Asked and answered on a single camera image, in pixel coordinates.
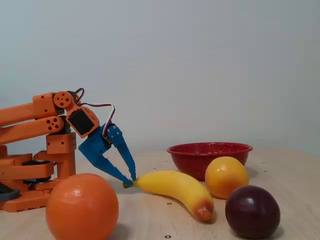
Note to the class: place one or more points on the orange robot base plate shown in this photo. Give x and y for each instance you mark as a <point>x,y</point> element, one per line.
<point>25,200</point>

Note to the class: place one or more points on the grey table clamp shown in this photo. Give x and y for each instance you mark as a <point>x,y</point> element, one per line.
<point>10,193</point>

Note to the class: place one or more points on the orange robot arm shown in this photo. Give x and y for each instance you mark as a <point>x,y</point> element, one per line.
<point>25,110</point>

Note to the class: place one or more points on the red speckled enamel bowl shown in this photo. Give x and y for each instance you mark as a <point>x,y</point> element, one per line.
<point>190,160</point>

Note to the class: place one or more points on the dark purple plum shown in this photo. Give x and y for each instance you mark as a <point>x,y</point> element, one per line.
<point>252,212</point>

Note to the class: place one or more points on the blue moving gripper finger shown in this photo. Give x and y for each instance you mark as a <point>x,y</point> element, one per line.
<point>122,146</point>

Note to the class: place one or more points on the large orange fruit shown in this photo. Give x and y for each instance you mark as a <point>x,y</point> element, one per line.
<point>82,207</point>

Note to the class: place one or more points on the yellow toy banana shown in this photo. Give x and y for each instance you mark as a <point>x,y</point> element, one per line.
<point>175,185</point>

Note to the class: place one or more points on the blue gripper body with servo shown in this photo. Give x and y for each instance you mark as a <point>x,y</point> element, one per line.
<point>94,147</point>

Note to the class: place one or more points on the yellow-orange round fruit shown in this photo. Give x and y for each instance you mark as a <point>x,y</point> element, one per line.
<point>226,177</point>

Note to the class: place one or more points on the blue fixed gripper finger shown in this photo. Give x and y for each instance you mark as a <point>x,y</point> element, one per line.
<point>112,171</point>

